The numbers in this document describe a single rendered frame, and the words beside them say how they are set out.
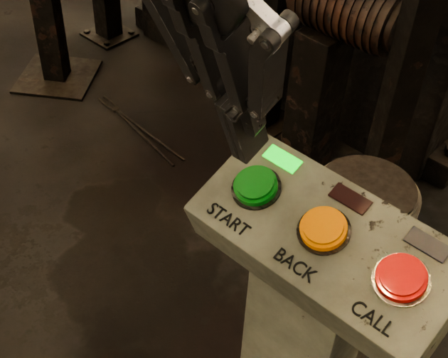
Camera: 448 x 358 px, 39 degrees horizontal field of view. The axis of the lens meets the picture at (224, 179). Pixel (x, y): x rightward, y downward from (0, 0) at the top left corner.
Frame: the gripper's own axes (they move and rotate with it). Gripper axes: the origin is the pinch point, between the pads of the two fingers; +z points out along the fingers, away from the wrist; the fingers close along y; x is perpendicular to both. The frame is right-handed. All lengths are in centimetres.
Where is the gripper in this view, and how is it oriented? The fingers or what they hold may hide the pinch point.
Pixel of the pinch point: (243, 123)
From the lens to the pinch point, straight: 49.0
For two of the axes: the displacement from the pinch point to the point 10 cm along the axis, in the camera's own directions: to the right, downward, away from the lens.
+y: -7.4, -4.7, 4.8
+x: -6.5, 7.1, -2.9
